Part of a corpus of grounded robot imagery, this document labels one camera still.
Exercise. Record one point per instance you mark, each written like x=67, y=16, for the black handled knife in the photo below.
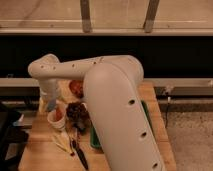
x=79, y=151

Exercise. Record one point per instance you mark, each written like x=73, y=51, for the red pepper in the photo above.
x=58, y=115

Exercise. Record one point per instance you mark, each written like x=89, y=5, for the green plastic tray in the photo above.
x=94, y=141

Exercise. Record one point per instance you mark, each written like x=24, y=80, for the white cup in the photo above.
x=58, y=125

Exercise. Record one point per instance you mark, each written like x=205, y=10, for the black chair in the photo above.
x=10, y=134

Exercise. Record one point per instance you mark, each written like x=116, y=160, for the dark grape bunch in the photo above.
x=77, y=111

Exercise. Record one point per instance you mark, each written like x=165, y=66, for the red bowl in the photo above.
x=76, y=87

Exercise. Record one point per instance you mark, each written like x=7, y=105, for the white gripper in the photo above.
x=49, y=92

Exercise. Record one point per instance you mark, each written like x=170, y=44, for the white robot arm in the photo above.
x=110, y=87

